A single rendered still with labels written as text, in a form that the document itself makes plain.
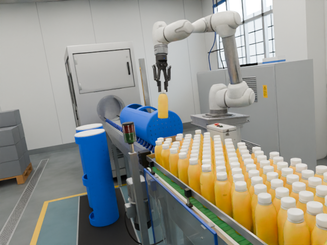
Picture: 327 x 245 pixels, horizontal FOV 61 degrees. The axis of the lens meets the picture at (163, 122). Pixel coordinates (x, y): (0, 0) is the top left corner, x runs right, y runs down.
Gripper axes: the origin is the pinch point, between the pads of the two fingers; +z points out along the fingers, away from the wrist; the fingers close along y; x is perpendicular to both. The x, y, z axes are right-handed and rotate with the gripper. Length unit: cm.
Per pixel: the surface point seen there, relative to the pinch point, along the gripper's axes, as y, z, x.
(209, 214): 17, 61, 67
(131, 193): 24, 65, -1
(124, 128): 36, 25, 25
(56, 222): 47, 129, -179
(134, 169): 31, 47, 23
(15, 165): 85, 80, -363
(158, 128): -4.8, 26.7, -17.3
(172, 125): -15.4, 25.4, -15.6
